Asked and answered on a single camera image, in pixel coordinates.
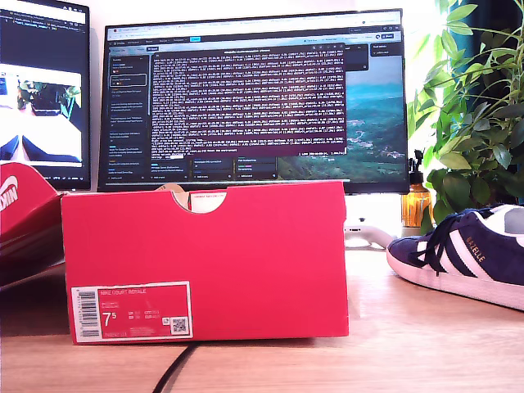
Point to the red Nike shoebox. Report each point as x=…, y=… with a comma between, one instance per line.
x=245, y=266

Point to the small white pot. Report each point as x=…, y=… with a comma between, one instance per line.
x=413, y=231

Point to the white printed paper sheet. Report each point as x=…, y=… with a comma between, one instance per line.
x=204, y=203

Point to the green leafy houseplant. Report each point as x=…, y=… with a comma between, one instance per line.
x=483, y=135

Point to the amber pump bottle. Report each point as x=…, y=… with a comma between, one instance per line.
x=417, y=204

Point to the large black computer monitor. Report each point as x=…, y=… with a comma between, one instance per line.
x=245, y=102

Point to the small black computer monitor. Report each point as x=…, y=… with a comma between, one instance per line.
x=41, y=41

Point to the brown cardboard insert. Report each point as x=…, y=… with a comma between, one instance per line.
x=172, y=188

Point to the white handheld controller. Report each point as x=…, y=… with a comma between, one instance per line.
x=368, y=236

